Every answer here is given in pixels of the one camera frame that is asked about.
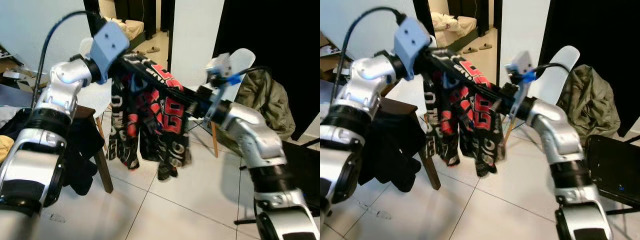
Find olive green cloth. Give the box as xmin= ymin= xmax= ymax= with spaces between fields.
xmin=235 ymin=67 xmax=297 ymax=141
xmin=556 ymin=64 xmax=621 ymax=138

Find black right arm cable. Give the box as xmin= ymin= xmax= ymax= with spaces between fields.
xmin=227 ymin=65 xmax=273 ymax=83
xmin=530 ymin=62 xmax=573 ymax=81

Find open cardboard box white contents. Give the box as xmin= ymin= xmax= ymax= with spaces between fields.
xmin=2 ymin=67 xmax=37 ymax=87

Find bed with white bedding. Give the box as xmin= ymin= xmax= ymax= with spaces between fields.
xmin=102 ymin=16 xmax=147 ymax=51
xmin=430 ymin=11 xmax=478 ymax=48

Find black red patterned shirt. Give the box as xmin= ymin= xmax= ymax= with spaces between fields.
xmin=422 ymin=47 xmax=518 ymax=178
xmin=107 ymin=52 xmax=211 ymax=181

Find white plastic chair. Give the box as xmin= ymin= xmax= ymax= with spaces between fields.
xmin=385 ymin=70 xmax=426 ymax=108
xmin=505 ymin=45 xmax=581 ymax=146
xmin=207 ymin=47 xmax=257 ymax=158
xmin=77 ymin=37 xmax=116 ymax=121

